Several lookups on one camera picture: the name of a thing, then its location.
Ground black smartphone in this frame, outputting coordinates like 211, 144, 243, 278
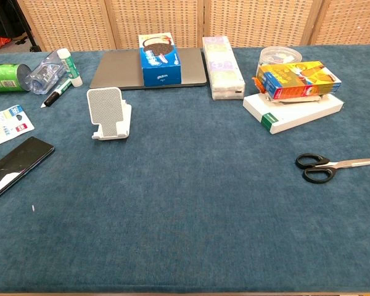
0, 136, 56, 207

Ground blue cookie box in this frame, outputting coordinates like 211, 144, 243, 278
138, 32, 183, 88

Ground white phone stand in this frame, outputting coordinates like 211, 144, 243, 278
86, 86, 133, 142

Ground white flat box green end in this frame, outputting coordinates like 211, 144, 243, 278
242, 92, 345, 135

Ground orange yellow carton box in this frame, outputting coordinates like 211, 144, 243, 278
252, 60, 342, 101

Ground black tripod stand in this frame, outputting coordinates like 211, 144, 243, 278
0, 0, 43, 53

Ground blue table cloth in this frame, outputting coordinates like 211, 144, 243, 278
0, 44, 370, 294

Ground pastel tissue pack bundle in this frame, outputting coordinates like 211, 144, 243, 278
202, 36, 246, 101

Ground grey laptop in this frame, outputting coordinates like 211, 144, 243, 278
89, 47, 208, 91

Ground clear round tub of clips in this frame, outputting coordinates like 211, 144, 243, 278
259, 46, 303, 75

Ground wicker folding screen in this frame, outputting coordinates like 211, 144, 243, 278
17, 0, 370, 52

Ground white green glue stick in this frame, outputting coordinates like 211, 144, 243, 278
56, 48, 83, 88

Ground black white marker pen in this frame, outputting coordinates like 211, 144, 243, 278
40, 77, 72, 109

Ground clear plastic water bottle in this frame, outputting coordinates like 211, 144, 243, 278
28, 50, 69, 96

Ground blister pack of clips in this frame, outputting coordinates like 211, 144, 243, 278
0, 104, 35, 150

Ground green chips can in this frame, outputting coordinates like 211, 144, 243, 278
0, 63, 32, 93

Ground black handled scissors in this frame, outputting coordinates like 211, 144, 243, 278
295, 153, 370, 184

